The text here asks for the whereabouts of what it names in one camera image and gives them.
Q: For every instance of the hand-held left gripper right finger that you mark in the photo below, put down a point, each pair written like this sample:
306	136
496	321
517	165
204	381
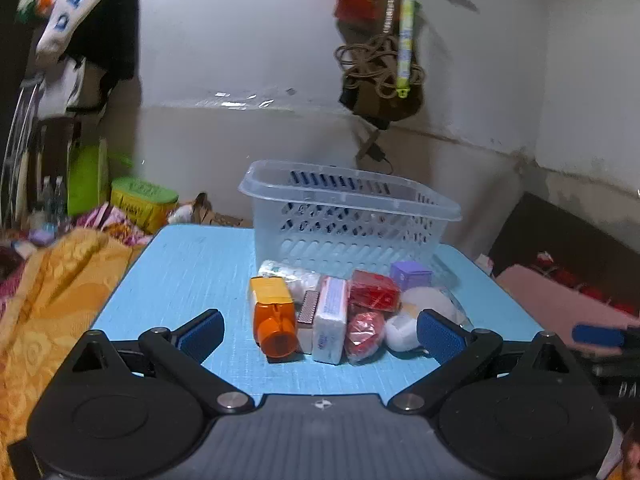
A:
440	335

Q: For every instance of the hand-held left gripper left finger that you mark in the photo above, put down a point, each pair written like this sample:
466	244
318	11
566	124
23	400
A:
202	334

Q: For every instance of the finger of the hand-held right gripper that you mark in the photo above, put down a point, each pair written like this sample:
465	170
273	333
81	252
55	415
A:
597	335

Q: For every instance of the white round object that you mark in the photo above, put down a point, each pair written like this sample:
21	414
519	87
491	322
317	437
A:
432	300

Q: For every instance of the white ball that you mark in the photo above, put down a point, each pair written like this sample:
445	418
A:
402	332

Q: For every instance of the small purple box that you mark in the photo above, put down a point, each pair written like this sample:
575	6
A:
411	275

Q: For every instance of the orange pill bottle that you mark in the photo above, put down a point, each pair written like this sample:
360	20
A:
275	320

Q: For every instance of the red ball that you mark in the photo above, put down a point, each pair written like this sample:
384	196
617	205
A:
364	335

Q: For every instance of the red box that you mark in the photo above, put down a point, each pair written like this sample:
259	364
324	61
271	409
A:
372	292

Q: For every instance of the white gauze roll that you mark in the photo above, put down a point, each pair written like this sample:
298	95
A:
292	275

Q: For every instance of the small grey matchbox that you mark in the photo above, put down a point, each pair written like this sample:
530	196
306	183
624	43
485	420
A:
307	307

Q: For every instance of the white pink soap box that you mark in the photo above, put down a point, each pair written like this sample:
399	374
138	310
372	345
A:
330	320

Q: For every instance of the clear plastic basket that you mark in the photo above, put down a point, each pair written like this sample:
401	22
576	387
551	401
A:
345	220

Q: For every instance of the red floral cloth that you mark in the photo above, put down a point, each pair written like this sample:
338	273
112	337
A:
565	276

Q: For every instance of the dark headboard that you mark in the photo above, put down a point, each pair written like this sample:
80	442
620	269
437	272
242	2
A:
555	232

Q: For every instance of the pink floral blanket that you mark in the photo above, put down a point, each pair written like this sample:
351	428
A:
117	222

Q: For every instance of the yellow green tin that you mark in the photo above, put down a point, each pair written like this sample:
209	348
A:
142	202

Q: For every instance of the orange patterned blanket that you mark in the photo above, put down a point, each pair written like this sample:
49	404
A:
55	305

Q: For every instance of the green bag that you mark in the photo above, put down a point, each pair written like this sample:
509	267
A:
87	177

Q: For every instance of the black charger plug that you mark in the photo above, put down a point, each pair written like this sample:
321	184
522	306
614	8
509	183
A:
372	150

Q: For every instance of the clear water bottle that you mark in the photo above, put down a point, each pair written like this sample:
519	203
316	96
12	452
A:
52	200

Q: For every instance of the white metal rack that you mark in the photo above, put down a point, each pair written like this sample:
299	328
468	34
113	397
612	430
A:
17	150

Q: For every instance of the yellow green tube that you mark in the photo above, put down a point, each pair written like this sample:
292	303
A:
406	30

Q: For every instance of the white sash with blue letters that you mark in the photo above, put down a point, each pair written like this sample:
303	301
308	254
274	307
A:
75	7

